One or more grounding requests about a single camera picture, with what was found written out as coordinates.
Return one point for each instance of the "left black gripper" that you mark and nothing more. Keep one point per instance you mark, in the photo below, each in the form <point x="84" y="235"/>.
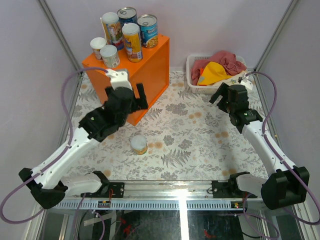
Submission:
<point x="140" y="103"/>

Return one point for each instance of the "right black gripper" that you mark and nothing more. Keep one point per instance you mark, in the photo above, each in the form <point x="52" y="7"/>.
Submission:
<point x="223" y="91"/>

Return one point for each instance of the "yellow can white lid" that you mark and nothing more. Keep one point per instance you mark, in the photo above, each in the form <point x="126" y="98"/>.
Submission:
<point x="139" y="144"/>

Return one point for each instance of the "green can white lid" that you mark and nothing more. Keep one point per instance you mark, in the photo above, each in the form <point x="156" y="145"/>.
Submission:
<point x="110" y="57"/>

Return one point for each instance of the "tall yellow canister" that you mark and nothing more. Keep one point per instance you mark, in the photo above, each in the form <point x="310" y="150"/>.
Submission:
<point x="132" y="42"/>

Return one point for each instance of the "small cup white lid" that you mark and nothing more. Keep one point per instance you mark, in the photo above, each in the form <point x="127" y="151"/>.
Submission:
<point x="97" y="44"/>

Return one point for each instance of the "blue cup white lid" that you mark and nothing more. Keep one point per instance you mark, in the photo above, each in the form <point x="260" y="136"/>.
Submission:
<point x="113" y="30"/>

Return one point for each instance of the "light blue soup can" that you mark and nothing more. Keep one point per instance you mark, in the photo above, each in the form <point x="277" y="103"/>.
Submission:
<point x="148" y="24"/>

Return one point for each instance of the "dark blue tin can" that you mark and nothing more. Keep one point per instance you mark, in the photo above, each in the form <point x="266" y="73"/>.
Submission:
<point x="127" y="15"/>

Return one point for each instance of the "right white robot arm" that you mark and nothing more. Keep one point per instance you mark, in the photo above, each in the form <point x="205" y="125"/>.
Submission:
<point x="284" y="185"/>

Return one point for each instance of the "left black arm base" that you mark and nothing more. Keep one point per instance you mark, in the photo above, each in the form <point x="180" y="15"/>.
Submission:
<point x="107" y="189"/>

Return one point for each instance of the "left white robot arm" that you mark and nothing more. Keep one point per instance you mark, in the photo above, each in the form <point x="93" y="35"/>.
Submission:
<point x="47" y="182"/>

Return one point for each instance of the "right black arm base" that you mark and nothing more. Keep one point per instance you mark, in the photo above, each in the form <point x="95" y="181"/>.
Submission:
<point x="225" y="187"/>

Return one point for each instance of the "cream printed cloth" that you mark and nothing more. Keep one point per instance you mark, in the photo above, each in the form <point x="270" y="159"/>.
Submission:
<point x="230" y="81"/>

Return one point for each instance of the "yellow cloth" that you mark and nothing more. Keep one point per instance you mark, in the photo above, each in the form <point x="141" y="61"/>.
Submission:
<point x="212" y="73"/>

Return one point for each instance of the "pink cloth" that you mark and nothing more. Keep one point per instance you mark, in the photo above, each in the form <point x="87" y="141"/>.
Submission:
<point x="227" y="59"/>

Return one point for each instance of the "orange box cabinet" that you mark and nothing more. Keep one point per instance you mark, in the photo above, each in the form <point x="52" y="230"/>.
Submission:
<point x="152" y="71"/>

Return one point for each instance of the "white plastic basket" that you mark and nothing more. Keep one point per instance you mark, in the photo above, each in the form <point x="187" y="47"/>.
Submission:
<point x="196" y="88"/>

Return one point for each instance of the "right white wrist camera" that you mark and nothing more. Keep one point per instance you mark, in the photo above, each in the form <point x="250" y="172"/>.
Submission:
<point x="245" y="81"/>

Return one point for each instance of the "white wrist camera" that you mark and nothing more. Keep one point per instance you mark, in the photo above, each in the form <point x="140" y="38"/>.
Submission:
<point x="119" y="78"/>
<point x="245" y="81"/>

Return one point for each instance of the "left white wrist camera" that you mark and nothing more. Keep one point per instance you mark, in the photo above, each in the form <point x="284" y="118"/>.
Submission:
<point x="119" y="78"/>

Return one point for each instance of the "aluminium front rail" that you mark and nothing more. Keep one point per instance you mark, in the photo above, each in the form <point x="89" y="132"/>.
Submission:
<point x="163" y="195"/>

